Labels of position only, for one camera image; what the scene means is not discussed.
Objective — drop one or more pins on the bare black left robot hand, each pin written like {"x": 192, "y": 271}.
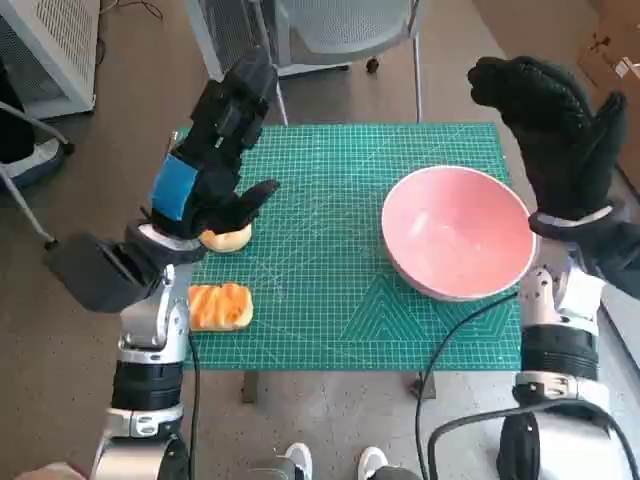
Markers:
{"x": 215, "y": 150}

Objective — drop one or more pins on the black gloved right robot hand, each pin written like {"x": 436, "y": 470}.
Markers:
{"x": 555, "y": 135}

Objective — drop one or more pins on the round toy bread bun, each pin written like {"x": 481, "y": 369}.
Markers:
{"x": 225, "y": 243}

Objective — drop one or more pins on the pink bowl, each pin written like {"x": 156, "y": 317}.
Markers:
{"x": 460, "y": 235}

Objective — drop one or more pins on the rectangular striped toy bread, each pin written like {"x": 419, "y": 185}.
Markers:
{"x": 220, "y": 307}

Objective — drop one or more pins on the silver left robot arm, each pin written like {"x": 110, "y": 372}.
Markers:
{"x": 145, "y": 320}

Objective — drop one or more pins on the white cabinet with casters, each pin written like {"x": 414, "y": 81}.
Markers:
{"x": 225, "y": 30}

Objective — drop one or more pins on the green cutting mat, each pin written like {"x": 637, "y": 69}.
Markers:
{"x": 320, "y": 225}

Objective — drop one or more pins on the grey mesh chair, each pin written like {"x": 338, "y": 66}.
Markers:
{"x": 345, "y": 25}

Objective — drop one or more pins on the white perforated metal cabinet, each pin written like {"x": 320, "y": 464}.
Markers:
{"x": 55, "y": 45}

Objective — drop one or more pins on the person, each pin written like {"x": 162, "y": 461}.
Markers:
{"x": 15, "y": 130}

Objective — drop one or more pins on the dark table leg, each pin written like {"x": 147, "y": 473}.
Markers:
{"x": 425, "y": 385}
{"x": 250, "y": 387}

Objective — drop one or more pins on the white grey foot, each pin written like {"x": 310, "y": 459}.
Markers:
{"x": 299, "y": 460}
{"x": 372, "y": 462}

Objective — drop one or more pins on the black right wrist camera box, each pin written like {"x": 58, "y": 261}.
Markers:
{"x": 620, "y": 260}

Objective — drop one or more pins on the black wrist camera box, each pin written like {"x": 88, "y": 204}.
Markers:
{"x": 620, "y": 260}
{"x": 95, "y": 275}

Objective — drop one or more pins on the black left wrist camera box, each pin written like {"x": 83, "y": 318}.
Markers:
{"x": 95, "y": 275}

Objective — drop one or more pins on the grey metal chair frame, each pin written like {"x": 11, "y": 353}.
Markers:
{"x": 27, "y": 212}

